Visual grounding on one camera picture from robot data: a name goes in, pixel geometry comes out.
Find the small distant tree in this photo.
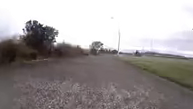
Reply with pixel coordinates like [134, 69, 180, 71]
[89, 40, 105, 56]

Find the grey gravel road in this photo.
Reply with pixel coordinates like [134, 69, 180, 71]
[0, 43, 193, 109]

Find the curved street lamp pole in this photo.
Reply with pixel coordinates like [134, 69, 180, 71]
[107, 16, 124, 57]

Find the large dark tree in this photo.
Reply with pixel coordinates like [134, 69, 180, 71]
[20, 18, 60, 55]

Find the green grass field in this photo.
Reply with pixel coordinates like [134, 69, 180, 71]
[115, 52, 193, 94]

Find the brown hedge of bushes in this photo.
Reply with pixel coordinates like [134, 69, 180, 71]
[0, 36, 90, 76]

